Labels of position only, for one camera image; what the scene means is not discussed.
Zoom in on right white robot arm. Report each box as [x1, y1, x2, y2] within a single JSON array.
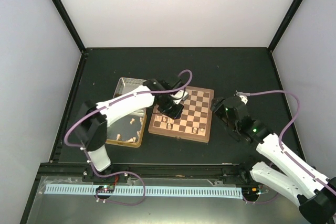
[[211, 95, 335, 223]]

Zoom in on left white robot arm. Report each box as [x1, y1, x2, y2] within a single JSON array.
[[74, 79, 188, 182]]

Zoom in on cream chess pieces pile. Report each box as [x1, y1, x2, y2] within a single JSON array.
[[115, 115, 144, 143]]

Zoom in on right small circuit board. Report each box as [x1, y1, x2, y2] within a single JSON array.
[[247, 185, 269, 196]]

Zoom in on small circuit board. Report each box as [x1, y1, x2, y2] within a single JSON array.
[[96, 185, 115, 194], [247, 185, 269, 196]]

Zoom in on left small circuit board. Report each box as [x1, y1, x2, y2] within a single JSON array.
[[96, 185, 115, 194]]

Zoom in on wooden chessboard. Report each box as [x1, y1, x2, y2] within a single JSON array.
[[148, 86, 214, 143]]

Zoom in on gold tin box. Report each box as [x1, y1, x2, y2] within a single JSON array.
[[106, 109, 147, 148]]

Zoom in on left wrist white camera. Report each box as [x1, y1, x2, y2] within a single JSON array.
[[172, 89, 188, 104]]

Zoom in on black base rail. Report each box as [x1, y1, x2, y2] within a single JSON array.
[[36, 163, 251, 185]]

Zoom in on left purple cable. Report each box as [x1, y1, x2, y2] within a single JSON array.
[[64, 69, 194, 206]]

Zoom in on purple cable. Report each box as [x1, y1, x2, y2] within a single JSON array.
[[235, 90, 336, 205], [64, 69, 194, 206]]

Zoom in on light blue slotted cable duct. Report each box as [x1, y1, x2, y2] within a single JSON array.
[[44, 184, 243, 199]]

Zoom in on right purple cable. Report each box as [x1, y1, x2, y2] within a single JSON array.
[[235, 90, 336, 205]]

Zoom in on right black frame post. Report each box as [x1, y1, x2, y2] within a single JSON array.
[[268, 0, 303, 53]]

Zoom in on black frame post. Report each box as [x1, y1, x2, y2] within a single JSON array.
[[51, 0, 86, 52], [268, 0, 303, 53]]

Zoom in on left black frame post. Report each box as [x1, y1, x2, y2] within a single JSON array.
[[51, 0, 86, 52]]

